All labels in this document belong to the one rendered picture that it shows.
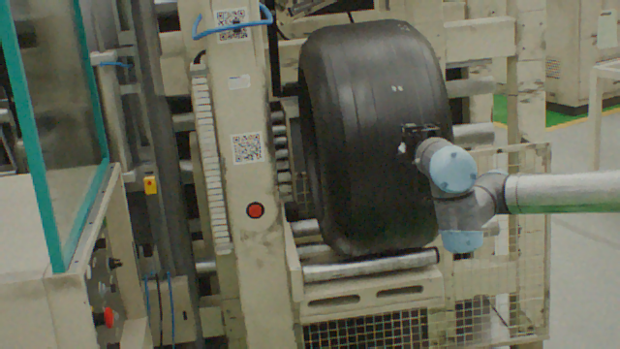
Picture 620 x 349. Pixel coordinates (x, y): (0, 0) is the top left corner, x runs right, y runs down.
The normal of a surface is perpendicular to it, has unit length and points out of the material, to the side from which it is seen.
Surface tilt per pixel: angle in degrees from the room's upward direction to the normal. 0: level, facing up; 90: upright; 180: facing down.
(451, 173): 84
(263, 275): 90
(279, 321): 90
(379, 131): 70
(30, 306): 90
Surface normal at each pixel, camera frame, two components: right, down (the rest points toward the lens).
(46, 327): 0.13, 0.31
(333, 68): -0.26, -0.50
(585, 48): 0.48, 0.25
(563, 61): -0.87, 0.23
